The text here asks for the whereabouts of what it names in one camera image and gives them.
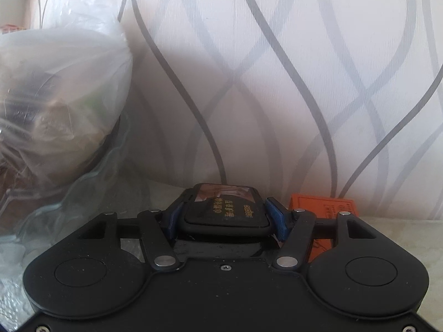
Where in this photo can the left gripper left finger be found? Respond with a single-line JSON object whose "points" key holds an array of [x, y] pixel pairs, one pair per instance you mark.
{"points": [[159, 230]]}

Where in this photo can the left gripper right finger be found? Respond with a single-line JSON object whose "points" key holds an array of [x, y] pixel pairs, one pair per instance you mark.
{"points": [[294, 229]]}

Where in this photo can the clear plastic bag of items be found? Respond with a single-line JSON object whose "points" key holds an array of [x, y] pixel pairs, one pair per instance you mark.
{"points": [[63, 89]]}

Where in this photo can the orange box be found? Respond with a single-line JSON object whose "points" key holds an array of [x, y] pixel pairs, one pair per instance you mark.
{"points": [[326, 210]]}

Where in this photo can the glass fruit bowl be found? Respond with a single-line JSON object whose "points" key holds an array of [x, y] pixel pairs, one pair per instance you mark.
{"points": [[32, 214]]}

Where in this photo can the black snack packet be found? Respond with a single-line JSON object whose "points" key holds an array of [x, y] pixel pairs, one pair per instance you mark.
{"points": [[225, 214]]}

